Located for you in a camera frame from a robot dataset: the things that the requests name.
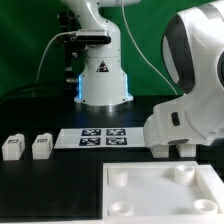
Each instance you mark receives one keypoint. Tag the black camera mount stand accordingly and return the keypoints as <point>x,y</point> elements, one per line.
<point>72,48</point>

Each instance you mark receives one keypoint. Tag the white sheet with AprilTags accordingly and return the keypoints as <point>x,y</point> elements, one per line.
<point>125,137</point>

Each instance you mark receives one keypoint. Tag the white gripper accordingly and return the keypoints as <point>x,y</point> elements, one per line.
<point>170,125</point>

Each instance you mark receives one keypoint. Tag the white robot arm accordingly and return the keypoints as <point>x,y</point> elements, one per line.
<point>193,53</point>

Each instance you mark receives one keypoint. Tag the white square tabletop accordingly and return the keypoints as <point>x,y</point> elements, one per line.
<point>155,193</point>

